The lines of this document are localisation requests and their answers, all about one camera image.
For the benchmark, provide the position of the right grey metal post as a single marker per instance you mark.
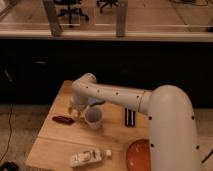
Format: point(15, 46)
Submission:
point(121, 17)

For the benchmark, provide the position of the right office chair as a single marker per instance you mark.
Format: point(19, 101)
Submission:
point(106, 2)

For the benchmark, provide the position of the black object bottom left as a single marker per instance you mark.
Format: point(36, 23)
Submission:
point(9, 166)

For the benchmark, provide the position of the black rectangular block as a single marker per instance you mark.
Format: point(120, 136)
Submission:
point(129, 118)

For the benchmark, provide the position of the dark red pepper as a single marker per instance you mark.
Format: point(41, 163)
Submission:
point(63, 120)

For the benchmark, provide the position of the office chair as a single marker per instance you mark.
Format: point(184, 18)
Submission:
point(69, 7)
point(106, 2)

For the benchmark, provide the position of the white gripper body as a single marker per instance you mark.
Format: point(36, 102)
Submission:
point(80, 103)

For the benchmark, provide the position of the left office chair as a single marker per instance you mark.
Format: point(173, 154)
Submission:
point(69, 7)

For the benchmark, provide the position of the orange plate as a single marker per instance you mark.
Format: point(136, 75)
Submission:
point(138, 156)

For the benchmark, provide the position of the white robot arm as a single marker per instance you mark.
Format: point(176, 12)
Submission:
point(172, 125)

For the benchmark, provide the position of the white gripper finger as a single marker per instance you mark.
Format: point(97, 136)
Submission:
point(71, 108)

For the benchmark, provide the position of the grey metal post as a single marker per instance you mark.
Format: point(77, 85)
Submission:
point(121, 17)
point(54, 25)

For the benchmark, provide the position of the left grey metal post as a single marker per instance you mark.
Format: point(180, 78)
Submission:
point(54, 25)

